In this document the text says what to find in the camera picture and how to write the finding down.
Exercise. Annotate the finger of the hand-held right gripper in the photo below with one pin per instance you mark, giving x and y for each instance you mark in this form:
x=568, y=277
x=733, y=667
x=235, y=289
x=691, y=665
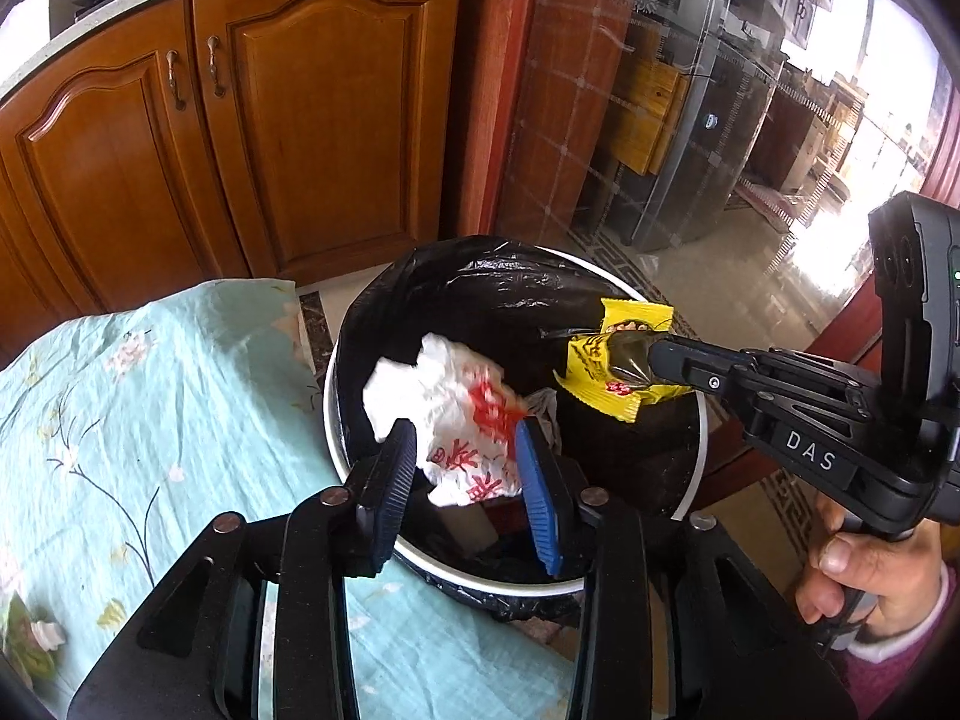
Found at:
x=712, y=386
x=795, y=371

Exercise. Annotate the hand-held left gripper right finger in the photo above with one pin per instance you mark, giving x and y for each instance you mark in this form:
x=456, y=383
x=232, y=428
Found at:
x=536, y=510

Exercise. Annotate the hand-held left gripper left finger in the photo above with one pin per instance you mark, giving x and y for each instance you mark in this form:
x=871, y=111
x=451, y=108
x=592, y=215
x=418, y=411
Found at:
x=390, y=495

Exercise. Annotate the white red-print bag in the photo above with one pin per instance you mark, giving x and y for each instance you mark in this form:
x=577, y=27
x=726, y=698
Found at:
x=450, y=405

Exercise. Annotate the white bin with black bag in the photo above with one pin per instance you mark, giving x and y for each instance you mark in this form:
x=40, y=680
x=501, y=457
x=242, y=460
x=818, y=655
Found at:
x=450, y=277

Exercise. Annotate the person's right forearm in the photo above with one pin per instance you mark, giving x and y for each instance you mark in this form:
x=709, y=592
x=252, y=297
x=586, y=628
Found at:
x=922, y=675

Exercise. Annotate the person's right hand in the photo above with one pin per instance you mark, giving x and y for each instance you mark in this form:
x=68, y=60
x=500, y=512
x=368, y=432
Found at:
x=900, y=577

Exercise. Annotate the light blue floral tablecloth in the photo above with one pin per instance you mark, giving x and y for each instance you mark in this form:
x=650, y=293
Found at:
x=150, y=427

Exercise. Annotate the yellow wooden stool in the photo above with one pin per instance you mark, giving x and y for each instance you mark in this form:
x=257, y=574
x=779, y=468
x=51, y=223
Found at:
x=645, y=112

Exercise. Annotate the red wooden glass door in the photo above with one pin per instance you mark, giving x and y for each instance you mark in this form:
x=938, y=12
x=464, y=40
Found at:
x=540, y=90

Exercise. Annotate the wooden lower kitchen cabinets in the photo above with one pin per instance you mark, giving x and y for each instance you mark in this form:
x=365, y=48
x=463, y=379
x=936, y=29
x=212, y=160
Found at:
x=315, y=127

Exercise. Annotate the green yellow snack packet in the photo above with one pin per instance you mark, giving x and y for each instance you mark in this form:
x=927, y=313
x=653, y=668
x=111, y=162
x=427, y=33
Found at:
x=22, y=652

